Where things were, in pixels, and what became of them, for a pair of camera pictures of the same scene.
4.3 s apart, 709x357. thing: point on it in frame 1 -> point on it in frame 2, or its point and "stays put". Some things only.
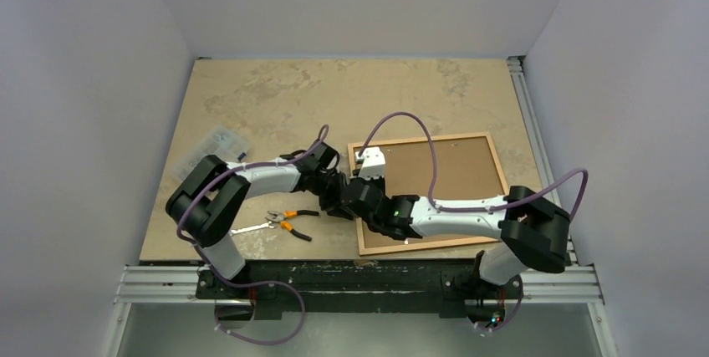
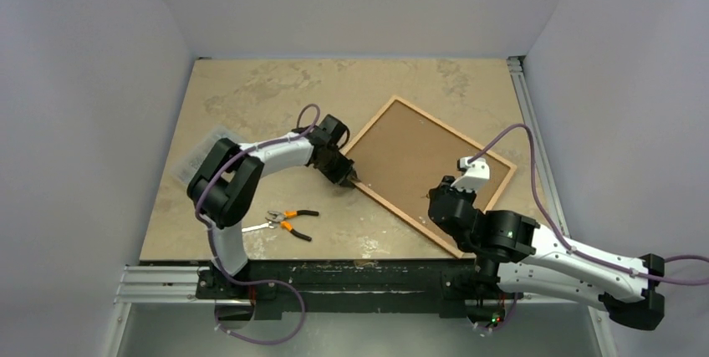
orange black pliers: [275, 216] stays put
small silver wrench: [269, 224] stays put
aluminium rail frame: [561, 286] stays put
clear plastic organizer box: [218, 142] stays put
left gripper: [334, 206] -> [344, 173]
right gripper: [357, 194] -> [447, 196]
